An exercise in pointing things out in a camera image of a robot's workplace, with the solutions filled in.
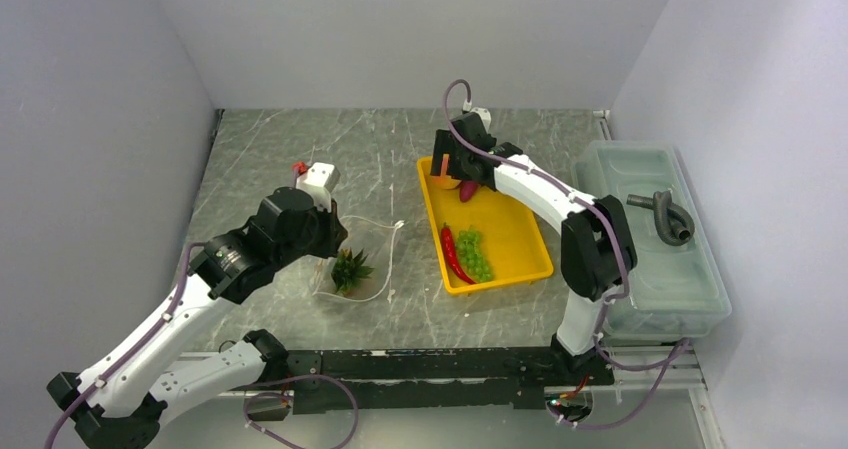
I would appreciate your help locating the red toy chili pepper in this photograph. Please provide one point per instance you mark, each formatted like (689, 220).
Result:
(450, 255)

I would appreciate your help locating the green toy grapes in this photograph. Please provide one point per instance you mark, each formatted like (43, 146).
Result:
(471, 256)

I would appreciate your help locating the yellow plastic tray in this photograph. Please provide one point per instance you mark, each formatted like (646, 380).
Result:
(511, 242)

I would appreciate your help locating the toy peach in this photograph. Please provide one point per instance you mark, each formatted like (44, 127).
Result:
(442, 179)

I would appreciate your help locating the clear dotted zip top bag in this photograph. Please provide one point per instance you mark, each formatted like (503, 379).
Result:
(378, 240)

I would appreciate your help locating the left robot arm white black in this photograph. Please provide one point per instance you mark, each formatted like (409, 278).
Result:
(123, 400)

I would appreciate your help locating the black base frame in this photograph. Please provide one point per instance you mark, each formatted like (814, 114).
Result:
(519, 377)

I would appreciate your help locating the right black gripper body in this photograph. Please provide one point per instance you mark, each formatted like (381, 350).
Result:
(463, 172)

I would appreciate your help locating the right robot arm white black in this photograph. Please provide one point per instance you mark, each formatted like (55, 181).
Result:
(596, 245)

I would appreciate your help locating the purple toy eggplant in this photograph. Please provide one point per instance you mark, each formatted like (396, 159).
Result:
(467, 190)

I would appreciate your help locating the orange toy pineapple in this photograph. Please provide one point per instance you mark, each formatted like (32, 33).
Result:
(349, 270)

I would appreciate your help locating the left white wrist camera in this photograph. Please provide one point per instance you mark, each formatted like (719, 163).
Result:
(318, 180)

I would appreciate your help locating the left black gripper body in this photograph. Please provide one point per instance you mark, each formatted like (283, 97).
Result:
(318, 240)

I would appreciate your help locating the clear plastic storage box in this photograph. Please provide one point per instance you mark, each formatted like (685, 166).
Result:
(676, 291)

